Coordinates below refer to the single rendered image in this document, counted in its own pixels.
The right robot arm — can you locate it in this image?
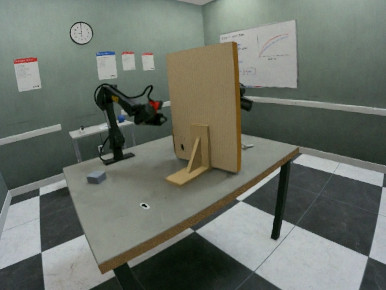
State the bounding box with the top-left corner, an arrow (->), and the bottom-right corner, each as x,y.
97,84 -> 156,165

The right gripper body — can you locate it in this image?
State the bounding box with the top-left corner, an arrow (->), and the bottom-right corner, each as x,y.
146,100 -> 163,126

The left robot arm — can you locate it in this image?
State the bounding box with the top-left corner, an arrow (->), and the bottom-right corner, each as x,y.
240,85 -> 253,112

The white keyhole plate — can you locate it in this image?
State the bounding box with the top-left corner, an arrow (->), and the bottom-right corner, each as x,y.
140,203 -> 150,209

